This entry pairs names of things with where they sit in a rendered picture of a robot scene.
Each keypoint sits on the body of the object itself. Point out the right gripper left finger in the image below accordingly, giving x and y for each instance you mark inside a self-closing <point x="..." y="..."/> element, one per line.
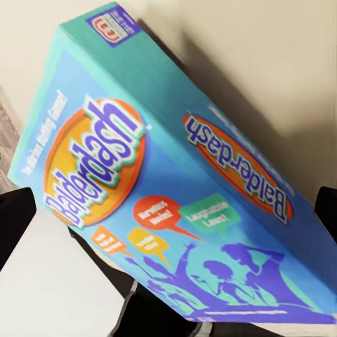
<point x="17" y="209"/>

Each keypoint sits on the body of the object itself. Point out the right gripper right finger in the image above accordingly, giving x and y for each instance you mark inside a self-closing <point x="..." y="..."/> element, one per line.
<point x="326" y="209"/>

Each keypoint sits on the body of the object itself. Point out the board game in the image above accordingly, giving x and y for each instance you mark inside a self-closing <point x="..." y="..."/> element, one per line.
<point x="125" y="149"/>

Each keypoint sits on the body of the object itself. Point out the bed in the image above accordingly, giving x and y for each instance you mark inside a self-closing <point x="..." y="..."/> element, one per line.
<point x="269" y="65"/>

